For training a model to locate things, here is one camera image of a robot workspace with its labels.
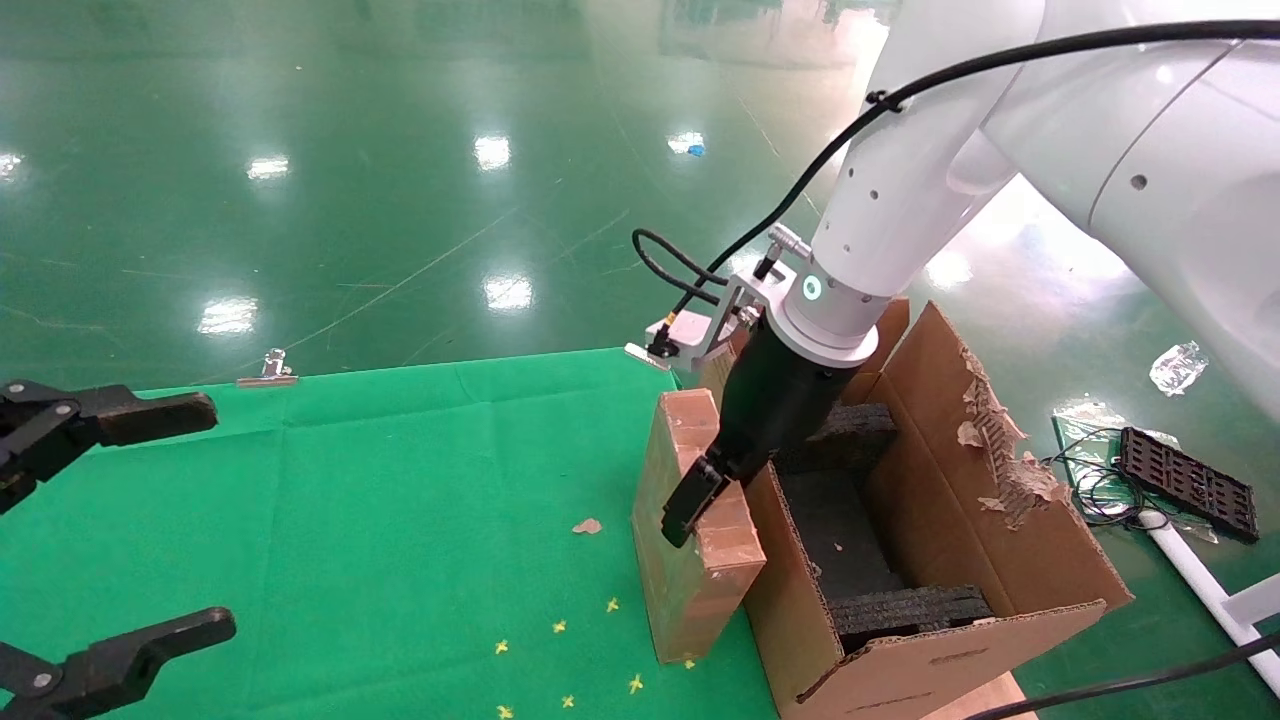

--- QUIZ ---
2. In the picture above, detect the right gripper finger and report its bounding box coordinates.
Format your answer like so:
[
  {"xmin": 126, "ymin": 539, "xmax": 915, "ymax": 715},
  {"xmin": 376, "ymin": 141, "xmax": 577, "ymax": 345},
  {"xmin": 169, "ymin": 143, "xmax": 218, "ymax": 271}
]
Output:
[{"xmin": 660, "ymin": 452, "xmax": 743, "ymax": 549}]

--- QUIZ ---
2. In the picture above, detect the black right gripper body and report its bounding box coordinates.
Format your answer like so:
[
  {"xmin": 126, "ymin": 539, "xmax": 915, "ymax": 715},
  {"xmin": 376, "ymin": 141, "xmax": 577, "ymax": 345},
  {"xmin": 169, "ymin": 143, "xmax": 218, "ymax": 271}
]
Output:
[{"xmin": 700, "ymin": 320, "xmax": 856, "ymax": 491}]

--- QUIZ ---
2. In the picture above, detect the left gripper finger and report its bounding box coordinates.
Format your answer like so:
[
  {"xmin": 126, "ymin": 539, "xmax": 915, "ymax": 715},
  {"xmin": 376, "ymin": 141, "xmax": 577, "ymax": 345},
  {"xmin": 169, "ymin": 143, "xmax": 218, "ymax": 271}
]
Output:
[
  {"xmin": 0, "ymin": 607, "xmax": 238, "ymax": 720},
  {"xmin": 0, "ymin": 380, "xmax": 219, "ymax": 513}
]

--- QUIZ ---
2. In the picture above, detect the small taped cardboard box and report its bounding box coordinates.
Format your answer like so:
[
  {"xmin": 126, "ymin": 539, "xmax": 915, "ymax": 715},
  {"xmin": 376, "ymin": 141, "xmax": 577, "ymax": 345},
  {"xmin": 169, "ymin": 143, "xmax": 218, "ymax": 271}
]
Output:
[{"xmin": 630, "ymin": 388, "xmax": 769, "ymax": 666}]

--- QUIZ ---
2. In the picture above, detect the large open cardboard carton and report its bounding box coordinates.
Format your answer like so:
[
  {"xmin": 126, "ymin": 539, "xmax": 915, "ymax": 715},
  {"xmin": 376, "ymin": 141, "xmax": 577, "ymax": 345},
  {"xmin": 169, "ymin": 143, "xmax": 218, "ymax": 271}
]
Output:
[{"xmin": 695, "ymin": 298, "xmax": 1134, "ymax": 720}]

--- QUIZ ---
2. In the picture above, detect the black foam sheet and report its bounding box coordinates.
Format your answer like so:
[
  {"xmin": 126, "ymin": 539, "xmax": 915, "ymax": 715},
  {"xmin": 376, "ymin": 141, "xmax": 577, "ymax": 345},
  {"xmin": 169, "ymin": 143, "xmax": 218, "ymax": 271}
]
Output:
[{"xmin": 778, "ymin": 468, "xmax": 906, "ymax": 601}]

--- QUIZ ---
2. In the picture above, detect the green table cloth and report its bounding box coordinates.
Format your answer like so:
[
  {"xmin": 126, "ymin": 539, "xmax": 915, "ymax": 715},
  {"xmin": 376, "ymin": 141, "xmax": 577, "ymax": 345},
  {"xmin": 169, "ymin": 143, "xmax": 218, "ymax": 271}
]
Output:
[{"xmin": 0, "ymin": 347, "xmax": 781, "ymax": 720}]

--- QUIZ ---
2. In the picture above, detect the clear plastic sheet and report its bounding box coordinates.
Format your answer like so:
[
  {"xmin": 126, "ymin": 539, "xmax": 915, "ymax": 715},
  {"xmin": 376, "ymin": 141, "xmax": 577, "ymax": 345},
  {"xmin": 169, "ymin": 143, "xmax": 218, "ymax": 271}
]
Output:
[{"xmin": 1050, "ymin": 400, "xmax": 1131, "ymax": 451}]

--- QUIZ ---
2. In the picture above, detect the crumpled clear plastic bag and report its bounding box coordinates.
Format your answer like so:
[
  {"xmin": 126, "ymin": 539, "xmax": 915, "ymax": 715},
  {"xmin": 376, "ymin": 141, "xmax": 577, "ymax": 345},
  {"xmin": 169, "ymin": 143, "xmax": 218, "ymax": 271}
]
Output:
[{"xmin": 1150, "ymin": 341, "xmax": 1209, "ymax": 396}]

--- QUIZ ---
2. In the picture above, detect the black plastic grid tray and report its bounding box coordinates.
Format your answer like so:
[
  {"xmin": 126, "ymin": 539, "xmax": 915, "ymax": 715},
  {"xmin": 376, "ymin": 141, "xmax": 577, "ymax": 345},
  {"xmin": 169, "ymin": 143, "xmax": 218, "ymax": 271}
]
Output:
[{"xmin": 1117, "ymin": 427, "xmax": 1261, "ymax": 544}]

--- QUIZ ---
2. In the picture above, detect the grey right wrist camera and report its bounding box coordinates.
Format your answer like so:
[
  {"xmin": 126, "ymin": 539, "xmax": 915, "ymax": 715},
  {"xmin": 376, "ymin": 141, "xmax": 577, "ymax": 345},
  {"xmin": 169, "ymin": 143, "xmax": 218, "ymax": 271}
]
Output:
[{"xmin": 645, "ymin": 272, "xmax": 773, "ymax": 373}]

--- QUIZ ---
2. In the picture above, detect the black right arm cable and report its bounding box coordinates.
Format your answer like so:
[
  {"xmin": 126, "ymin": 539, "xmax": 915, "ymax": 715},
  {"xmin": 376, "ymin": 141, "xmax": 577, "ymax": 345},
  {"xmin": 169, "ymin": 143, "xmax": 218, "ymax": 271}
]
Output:
[{"xmin": 632, "ymin": 20, "xmax": 1280, "ymax": 306}]

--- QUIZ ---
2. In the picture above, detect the coiled black cable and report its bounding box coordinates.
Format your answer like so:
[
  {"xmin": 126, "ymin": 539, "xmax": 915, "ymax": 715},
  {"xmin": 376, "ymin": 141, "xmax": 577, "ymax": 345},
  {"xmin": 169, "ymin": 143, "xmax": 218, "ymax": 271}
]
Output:
[{"xmin": 1040, "ymin": 440, "xmax": 1171, "ymax": 531}]

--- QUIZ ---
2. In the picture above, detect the black hanging cable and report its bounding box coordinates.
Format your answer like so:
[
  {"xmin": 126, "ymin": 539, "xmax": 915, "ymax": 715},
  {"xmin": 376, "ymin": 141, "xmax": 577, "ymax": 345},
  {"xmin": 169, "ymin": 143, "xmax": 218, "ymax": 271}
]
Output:
[{"xmin": 965, "ymin": 632, "xmax": 1280, "ymax": 720}]

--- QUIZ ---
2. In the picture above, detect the white table leg frame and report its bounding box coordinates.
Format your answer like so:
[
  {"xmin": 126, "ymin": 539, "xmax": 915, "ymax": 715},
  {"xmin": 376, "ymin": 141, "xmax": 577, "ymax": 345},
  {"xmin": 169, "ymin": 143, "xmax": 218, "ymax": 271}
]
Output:
[{"xmin": 1145, "ymin": 520, "xmax": 1280, "ymax": 696}]

